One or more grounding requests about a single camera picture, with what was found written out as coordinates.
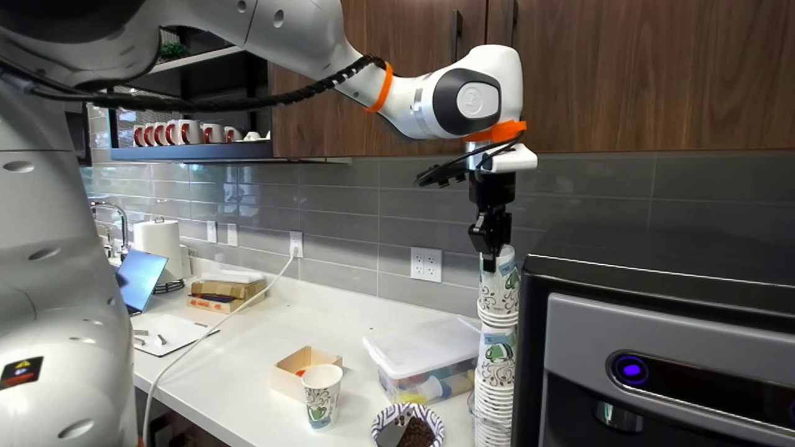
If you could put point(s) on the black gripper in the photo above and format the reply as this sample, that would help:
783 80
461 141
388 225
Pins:
493 189

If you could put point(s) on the short paper cup stack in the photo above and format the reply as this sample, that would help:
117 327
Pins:
501 294

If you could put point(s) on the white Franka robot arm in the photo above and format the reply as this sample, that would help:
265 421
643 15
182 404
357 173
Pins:
59 275

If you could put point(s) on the tall paper cup stack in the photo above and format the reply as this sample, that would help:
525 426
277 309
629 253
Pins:
495 382

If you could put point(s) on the black silver coffee machine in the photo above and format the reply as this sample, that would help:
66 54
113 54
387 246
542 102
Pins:
661 356

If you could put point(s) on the white outlet with plug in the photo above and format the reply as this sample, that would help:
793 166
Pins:
297 245

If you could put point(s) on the patterned round bowl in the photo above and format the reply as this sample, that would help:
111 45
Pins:
408 426

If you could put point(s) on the wooden cabinet door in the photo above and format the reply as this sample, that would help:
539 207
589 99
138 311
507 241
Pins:
414 25
661 76

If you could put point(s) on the small open cardboard box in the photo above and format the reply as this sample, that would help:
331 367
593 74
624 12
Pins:
298 364

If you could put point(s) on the single printed paper cup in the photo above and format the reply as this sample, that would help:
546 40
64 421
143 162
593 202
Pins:
321 399

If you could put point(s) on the red white mug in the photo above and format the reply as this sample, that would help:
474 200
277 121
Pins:
153 135
169 133
141 135
229 135
188 133
213 133

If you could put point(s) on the red white book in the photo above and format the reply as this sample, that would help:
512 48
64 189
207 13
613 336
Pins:
213 304

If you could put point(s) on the white paper towel roll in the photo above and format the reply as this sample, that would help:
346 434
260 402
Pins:
162 241

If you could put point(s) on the white paper notepad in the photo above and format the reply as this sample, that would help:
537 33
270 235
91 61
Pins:
175 333

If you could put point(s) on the green potted plant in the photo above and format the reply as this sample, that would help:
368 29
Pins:
175 45

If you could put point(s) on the chrome sink faucet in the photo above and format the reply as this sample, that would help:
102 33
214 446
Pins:
113 227

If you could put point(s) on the wide white wall outlet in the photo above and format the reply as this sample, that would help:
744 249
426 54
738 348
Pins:
426 265

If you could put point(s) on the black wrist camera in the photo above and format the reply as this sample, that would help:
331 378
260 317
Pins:
438 173

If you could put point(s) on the small white wall outlet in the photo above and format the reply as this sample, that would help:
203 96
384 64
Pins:
233 235
213 233

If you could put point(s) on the blue wall shelf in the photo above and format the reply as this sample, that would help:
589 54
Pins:
190 153

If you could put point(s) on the white wall shelf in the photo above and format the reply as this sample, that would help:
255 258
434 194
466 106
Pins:
200 61

